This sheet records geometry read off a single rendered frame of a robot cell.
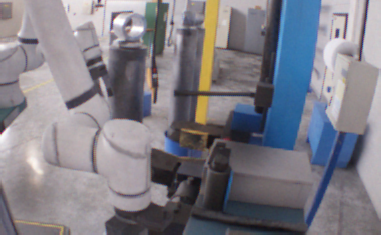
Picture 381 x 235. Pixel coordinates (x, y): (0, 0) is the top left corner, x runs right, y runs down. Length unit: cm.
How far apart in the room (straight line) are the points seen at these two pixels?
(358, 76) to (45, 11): 143
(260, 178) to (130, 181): 59
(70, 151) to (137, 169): 13
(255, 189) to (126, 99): 82
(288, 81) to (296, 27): 25
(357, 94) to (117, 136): 133
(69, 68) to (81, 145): 19
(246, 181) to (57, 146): 68
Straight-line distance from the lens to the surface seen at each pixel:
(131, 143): 47
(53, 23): 62
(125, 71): 145
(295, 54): 128
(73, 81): 62
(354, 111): 161
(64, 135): 52
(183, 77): 275
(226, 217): 93
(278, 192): 103
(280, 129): 137
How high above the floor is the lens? 171
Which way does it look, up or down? 20 degrees down
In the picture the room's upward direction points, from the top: 6 degrees clockwise
